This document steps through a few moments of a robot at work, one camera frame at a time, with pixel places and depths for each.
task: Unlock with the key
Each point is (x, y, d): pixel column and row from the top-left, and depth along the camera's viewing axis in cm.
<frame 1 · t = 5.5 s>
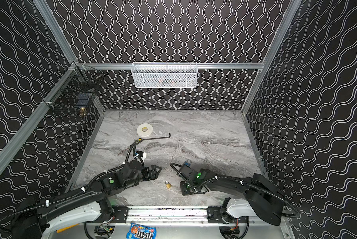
left hand: (159, 172, 76), fingers open
right hand: (184, 192, 81), fingers open
white tape roll: (144, 130, 109), point 2 cm above the table
black hex key: (156, 138, 106), on the table
brass padlock: (168, 185, 85), on the table

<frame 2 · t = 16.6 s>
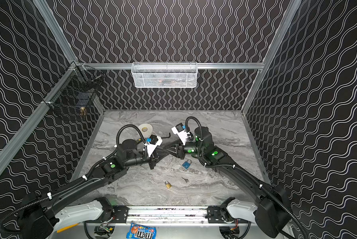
left hand: (170, 153, 67), fingers closed
right hand: (164, 148, 69), fingers open
small silver key: (186, 180, 88), on the table
the other named things where they were.

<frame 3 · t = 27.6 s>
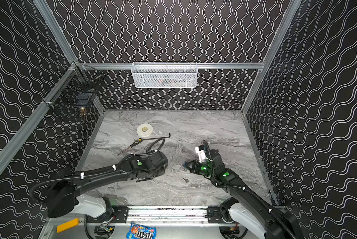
left hand: (167, 172, 78), fingers open
right hand: (185, 165, 78), fingers closed
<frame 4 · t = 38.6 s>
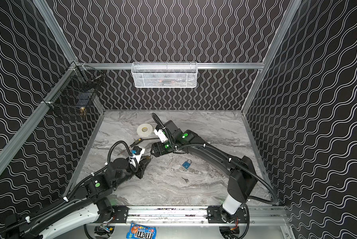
left hand: (150, 159, 72), fingers closed
right hand: (156, 150, 78), fingers open
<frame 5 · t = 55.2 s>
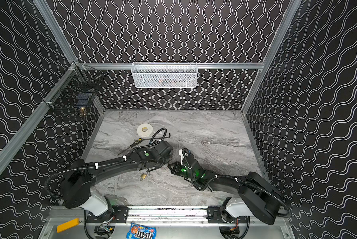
left hand: (175, 159, 81), fingers open
right hand: (167, 167, 82), fingers closed
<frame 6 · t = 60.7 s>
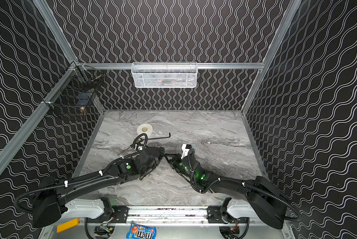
left hand: (170, 151, 74), fingers open
right hand: (162, 156, 76), fingers closed
